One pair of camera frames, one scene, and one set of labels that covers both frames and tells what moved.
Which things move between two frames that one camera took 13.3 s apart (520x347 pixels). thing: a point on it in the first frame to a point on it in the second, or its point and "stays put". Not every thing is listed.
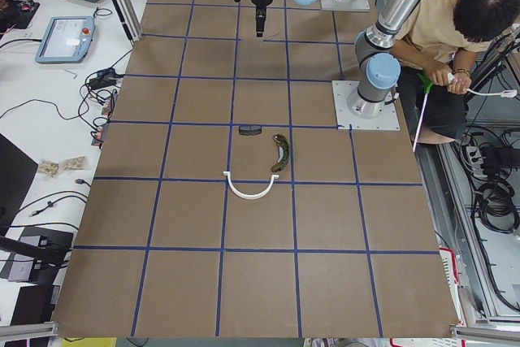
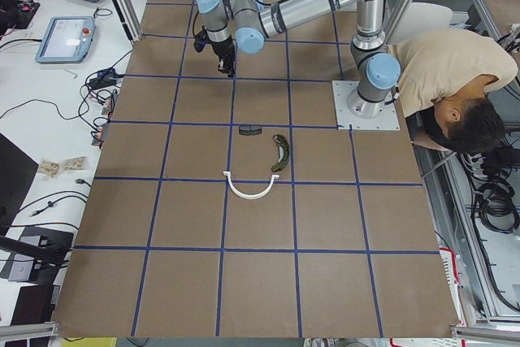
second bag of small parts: (48, 167) stays put
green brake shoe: (280, 140) stays put
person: (461, 16) to (444, 75)
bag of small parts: (76, 162) stays put
